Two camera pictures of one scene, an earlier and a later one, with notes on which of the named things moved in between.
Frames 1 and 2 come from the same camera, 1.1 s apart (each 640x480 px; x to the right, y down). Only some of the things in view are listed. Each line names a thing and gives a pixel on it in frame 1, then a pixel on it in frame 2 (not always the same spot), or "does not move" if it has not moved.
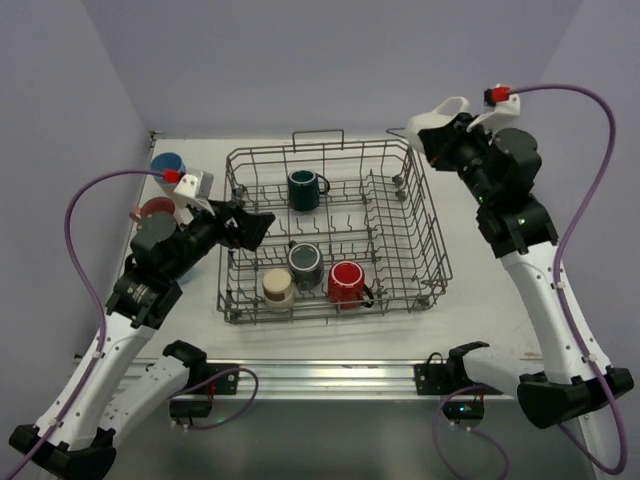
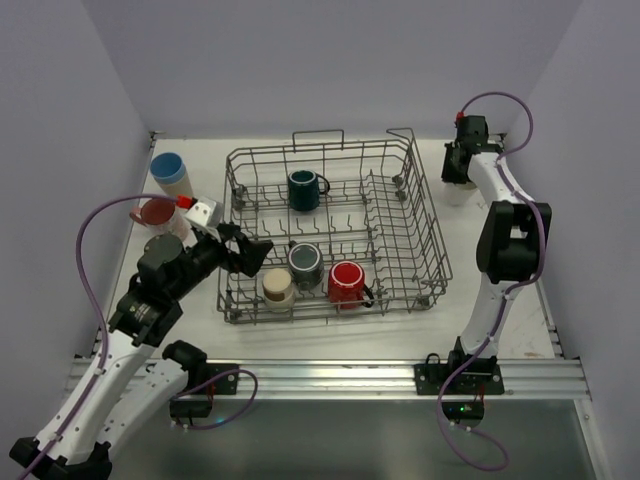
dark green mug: [303, 189] does not move
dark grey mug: [306, 264] does not move
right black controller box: [464, 410] does not move
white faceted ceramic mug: [427, 120] → [458, 194]
